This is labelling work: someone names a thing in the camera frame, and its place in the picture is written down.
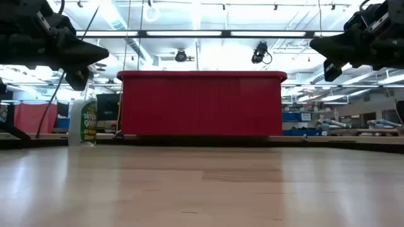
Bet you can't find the thin yellow hanging cable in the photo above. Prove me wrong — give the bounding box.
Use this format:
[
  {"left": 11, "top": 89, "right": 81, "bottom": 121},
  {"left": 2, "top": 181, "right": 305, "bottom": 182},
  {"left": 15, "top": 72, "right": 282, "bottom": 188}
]
[{"left": 116, "top": 0, "right": 132, "bottom": 132}]

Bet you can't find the red curtain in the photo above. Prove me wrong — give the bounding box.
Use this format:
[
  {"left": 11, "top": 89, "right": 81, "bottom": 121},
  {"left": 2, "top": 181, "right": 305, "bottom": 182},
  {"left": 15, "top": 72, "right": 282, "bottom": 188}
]
[{"left": 14, "top": 102, "right": 58, "bottom": 134}]

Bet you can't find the red plastic laundry basket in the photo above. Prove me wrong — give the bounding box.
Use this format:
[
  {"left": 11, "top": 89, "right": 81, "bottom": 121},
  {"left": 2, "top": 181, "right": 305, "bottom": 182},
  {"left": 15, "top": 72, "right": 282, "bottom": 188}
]
[{"left": 116, "top": 70, "right": 288, "bottom": 137}]

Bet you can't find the black overhead camera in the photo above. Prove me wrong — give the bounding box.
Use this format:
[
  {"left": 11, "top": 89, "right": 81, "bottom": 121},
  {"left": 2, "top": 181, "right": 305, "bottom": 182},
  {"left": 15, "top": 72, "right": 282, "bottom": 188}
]
[{"left": 251, "top": 40, "right": 273, "bottom": 66}]

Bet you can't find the blue bin white label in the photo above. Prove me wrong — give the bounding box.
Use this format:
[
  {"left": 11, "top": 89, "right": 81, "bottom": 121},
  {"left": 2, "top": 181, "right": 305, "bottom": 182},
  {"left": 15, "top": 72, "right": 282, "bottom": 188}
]
[{"left": 282, "top": 112, "right": 313, "bottom": 122}]

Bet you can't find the Simple Green spray bottle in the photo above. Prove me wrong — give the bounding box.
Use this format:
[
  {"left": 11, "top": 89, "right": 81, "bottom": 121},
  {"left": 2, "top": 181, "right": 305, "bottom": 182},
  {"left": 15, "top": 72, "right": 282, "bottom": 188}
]
[{"left": 68, "top": 78, "right": 98, "bottom": 147}]

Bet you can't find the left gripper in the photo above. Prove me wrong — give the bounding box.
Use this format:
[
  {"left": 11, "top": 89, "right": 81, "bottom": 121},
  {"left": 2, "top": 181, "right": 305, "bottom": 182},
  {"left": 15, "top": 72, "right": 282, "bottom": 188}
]
[{"left": 0, "top": 0, "right": 110, "bottom": 92}]

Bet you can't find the black monitor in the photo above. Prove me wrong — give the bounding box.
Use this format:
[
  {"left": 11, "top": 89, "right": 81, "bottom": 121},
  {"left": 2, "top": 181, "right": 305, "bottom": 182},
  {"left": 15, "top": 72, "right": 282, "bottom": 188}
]
[{"left": 96, "top": 93, "right": 121, "bottom": 121}]

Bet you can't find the long black cable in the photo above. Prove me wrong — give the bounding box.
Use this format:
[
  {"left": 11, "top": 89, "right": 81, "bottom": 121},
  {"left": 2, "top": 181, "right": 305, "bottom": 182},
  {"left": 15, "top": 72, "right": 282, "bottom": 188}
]
[{"left": 35, "top": 6, "right": 100, "bottom": 139}]

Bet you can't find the overhead linear light bar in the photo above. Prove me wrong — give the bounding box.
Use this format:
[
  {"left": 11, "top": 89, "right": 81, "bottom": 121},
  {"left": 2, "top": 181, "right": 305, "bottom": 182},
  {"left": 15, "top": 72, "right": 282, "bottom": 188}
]
[{"left": 75, "top": 30, "right": 345, "bottom": 39}]

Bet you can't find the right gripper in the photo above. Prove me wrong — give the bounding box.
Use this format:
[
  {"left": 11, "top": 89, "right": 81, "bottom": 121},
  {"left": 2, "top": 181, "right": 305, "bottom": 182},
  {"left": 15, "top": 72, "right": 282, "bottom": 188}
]
[{"left": 309, "top": 0, "right": 404, "bottom": 83}]

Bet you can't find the beige wooden desk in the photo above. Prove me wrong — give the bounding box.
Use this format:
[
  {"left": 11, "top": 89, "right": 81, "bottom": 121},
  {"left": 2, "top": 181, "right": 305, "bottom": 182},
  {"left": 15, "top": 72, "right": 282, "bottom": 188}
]
[{"left": 0, "top": 132, "right": 404, "bottom": 146}]

